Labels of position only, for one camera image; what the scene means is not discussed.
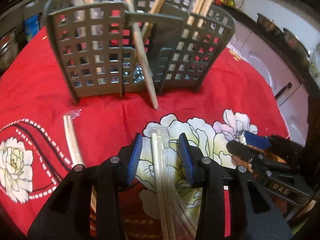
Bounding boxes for blue canister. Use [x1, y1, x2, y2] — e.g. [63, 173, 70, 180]
[23, 15, 40, 42]

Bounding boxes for red floral tablecloth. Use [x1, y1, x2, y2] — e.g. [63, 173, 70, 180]
[1, 29, 289, 239]

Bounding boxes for grey plastic utensil basket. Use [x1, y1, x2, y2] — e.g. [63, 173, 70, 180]
[44, 0, 235, 108]

